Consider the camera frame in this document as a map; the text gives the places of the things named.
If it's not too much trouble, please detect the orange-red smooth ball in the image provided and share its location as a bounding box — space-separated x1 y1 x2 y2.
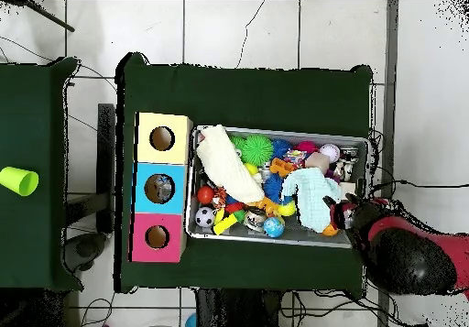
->
196 185 215 206

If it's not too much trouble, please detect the globe print ball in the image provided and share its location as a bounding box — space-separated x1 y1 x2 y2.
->
262 215 286 239

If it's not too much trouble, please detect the tan wooden cube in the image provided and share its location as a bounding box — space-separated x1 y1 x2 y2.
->
304 151 331 174

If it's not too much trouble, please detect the lime green plastic cup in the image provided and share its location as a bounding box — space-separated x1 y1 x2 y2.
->
0 166 40 197

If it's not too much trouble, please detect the clear plastic toy packet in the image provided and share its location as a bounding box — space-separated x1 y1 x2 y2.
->
152 175 174 202

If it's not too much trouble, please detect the wooden box with three holes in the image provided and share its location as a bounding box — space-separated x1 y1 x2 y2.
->
127 111 194 264

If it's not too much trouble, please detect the dark green table cloth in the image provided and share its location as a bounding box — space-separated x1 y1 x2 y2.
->
115 51 374 294
0 56 83 292

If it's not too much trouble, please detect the grey rounded stand foot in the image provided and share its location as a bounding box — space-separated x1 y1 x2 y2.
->
64 231 108 272

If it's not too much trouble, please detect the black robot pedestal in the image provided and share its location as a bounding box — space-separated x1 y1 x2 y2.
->
195 288 283 327

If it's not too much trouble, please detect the white baseball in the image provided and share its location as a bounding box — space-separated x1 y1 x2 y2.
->
318 143 341 164

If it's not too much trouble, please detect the green spiky rubber ball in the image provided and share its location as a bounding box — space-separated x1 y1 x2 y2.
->
240 134 275 168

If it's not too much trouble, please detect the yellow toy block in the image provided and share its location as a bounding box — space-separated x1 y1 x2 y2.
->
212 213 239 236

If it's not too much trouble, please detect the thin black cable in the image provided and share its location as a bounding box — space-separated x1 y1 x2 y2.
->
371 179 469 202

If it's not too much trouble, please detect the dark thin rod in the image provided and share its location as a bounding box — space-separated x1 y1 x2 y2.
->
14 0 76 33

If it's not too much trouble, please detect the mint knitted cloth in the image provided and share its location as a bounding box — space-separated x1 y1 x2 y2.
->
280 167 344 234

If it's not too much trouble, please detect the orange long toy block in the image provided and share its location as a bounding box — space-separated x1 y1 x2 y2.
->
269 157 299 178

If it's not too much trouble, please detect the shallow wire mesh bin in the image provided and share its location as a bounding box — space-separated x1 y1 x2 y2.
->
184 124 371 249

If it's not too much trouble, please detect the cream knitted cloth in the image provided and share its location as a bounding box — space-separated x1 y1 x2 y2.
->
195 124 266 204

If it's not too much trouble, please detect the small soccer ball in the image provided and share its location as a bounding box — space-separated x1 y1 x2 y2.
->
194 206 216 228

